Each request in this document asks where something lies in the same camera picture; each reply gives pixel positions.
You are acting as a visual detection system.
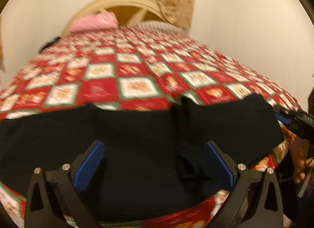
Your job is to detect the black pants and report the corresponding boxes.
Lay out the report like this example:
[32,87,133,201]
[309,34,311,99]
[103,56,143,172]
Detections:
[1,94,284,223]

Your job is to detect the person right hand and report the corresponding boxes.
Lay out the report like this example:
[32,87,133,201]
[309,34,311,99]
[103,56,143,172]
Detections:
[289,136,313,184]

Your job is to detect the black object beside bed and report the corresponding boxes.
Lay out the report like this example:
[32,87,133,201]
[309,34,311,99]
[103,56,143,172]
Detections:
[38,36,61,53]

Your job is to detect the striped pillow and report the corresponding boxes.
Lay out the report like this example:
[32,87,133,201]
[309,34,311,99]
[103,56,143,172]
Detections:
[136,20,184,35]

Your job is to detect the pink folded blanket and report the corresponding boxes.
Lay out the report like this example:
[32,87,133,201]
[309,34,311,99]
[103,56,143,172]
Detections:
[70,11,119,33]

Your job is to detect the cream wooden headboard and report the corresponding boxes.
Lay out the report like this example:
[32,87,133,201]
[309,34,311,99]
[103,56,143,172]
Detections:
[60,0,169,37]

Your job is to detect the beige curtain on side wall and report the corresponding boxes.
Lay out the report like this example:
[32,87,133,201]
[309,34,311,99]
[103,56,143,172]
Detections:
[0,17,5,72]

